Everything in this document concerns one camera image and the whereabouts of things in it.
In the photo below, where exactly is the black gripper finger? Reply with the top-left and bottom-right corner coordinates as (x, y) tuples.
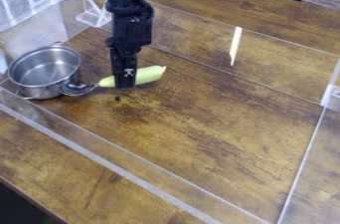
(111, 49), (138, 89)

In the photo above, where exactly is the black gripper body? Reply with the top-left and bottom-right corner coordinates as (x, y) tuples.
(107, 0), (155, 61)

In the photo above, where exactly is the green handled metal spoon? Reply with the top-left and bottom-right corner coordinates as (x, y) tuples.
(62, 66), (167, 96)

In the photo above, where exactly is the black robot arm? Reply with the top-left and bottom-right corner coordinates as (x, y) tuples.
(106, 0), (155, 89)

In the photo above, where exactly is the small stainless steel pot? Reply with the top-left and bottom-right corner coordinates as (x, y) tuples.
(8, 45), (82, 100)

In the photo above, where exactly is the clear acrylic front barrier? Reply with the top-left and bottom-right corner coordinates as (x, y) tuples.
(0, 87), (270, 224)

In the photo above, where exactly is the clear acrylic triangle bracket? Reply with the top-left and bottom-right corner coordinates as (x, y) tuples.
(76, 0), (112, 28)

